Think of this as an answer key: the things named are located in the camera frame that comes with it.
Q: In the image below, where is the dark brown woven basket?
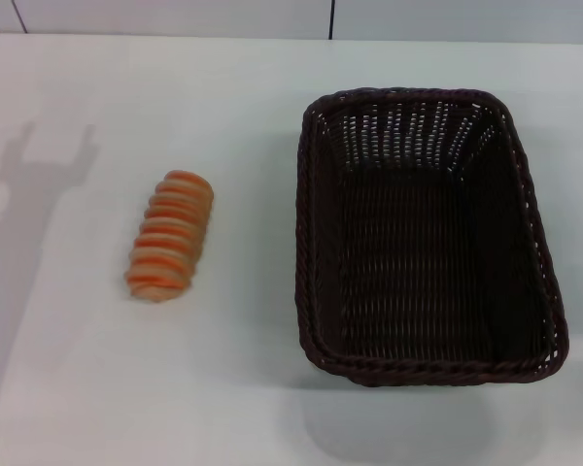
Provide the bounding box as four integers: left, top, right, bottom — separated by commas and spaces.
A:
294, 85, 570, 389

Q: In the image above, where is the orange striped bread loaf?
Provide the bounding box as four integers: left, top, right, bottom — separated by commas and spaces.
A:
122, 169, 216, 305

